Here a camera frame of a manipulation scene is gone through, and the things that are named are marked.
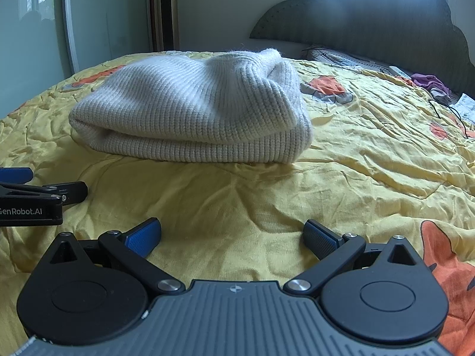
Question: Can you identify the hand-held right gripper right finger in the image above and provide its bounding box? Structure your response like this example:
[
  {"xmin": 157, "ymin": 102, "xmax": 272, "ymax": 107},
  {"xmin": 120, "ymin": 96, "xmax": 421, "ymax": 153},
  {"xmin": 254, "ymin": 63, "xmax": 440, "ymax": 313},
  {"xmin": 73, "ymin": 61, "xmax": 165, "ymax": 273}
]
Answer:
[{"xmin": 285, "ymin": 220, "xmax": 422, "ymax": 298}]

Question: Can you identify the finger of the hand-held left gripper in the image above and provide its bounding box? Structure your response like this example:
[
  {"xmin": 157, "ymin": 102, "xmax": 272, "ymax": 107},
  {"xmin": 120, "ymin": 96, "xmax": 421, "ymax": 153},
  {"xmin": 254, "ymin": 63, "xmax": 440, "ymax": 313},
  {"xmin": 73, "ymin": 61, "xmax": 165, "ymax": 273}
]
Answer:
[
  {"xmin": 0, "ymin": 180, "xmax": 89, "ymax": 207},
  {"xmin": 0, "ymin": 167, "xmax": 34, "ymax": 184}
]

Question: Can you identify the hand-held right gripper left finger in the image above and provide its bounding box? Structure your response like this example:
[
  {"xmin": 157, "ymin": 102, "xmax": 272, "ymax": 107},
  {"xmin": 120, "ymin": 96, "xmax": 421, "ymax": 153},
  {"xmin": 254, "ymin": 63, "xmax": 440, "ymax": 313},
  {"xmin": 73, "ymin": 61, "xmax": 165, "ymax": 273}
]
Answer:
[{"xmin": 50, "ymin": 218, "xmax": 186, "ymax": 298}]

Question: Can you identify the white knit sweater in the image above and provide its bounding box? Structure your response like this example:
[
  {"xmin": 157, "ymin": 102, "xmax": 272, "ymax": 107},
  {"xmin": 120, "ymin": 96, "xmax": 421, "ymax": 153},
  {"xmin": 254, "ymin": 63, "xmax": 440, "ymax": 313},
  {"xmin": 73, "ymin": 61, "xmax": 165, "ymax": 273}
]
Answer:
[{"xmin": 69, "ymin": 48, "xmax": 312, "ymax": 164}]

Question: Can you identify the yellow printed quilt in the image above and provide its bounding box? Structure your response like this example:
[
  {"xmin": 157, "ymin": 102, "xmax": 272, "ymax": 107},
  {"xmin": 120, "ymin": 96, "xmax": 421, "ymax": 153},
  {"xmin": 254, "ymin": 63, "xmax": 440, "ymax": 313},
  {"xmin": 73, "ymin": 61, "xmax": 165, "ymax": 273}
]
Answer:
[{"xmin": 0, "ymin": 50, "xmax": 475, "ymax": 356}]

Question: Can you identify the sliding glass wardrobe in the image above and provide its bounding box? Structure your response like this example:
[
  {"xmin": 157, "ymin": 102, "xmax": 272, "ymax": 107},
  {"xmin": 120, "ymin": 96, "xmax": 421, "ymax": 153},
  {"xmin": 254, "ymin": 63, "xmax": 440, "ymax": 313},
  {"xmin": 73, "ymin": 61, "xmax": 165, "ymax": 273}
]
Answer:
[{"xmin": 0, "ymin": 0, "xmax": 151, "ymax": 119}]

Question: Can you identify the patterned pillow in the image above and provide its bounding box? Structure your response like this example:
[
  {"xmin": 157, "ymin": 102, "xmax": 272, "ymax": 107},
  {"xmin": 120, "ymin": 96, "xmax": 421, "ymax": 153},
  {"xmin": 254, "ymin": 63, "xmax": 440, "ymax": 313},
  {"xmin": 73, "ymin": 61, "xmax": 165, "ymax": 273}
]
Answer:
[{"xmin": 304, "ymin": 46, "xmax": 412, "ymax": 79}]

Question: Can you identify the white remote control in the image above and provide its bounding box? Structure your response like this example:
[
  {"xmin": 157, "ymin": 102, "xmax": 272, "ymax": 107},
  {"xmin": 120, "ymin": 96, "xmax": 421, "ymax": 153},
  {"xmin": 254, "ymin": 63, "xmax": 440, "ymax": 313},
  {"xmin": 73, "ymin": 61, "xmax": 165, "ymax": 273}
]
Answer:
[{"xmin": 388, "ymin": 66, "xmax": 413, "ymax": 80}]

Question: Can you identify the small grey cloth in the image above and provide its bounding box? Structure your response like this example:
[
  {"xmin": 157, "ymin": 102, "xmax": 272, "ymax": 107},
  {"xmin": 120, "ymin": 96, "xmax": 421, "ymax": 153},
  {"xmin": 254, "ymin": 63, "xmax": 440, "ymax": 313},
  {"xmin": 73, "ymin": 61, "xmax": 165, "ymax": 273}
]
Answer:
[{"xmin": 430, "ymin": 89, "xmax": 455, "ymax": 107}]

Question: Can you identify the purple cloth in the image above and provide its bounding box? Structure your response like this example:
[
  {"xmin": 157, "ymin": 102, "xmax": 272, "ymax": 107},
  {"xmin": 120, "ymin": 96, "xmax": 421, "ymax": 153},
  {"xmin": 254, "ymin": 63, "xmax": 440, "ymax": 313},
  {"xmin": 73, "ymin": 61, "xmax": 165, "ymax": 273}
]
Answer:
[{"xmin": 410, "ymin": 73, "xmax": 451, "ymax": 97}]

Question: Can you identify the tower air conditioner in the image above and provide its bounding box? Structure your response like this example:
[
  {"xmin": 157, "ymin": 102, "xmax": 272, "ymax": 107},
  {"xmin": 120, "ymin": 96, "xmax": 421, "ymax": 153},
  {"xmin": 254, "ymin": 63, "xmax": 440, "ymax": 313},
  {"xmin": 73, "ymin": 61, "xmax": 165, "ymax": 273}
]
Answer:
[{"xmin": 148, "ymin": 0, "xmax": 181, "ymax": 53}]

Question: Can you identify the grey padded headboard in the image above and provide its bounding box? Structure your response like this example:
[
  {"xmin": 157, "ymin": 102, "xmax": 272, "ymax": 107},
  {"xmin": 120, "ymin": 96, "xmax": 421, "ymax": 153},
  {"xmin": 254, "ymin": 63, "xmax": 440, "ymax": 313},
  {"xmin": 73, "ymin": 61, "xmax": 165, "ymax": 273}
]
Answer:
[{"xmin": 249, "ymin": 0, "xmax": 473, "ymax": 99}]

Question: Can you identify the thin black cable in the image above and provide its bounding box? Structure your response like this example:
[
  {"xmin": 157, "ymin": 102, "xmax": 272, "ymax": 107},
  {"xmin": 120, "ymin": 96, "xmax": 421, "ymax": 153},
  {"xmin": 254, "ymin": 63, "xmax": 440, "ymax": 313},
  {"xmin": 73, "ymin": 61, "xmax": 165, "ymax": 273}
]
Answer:
[{"xmin": 428, "ymin": 98, "xmax": 475, "ymax": 140}]

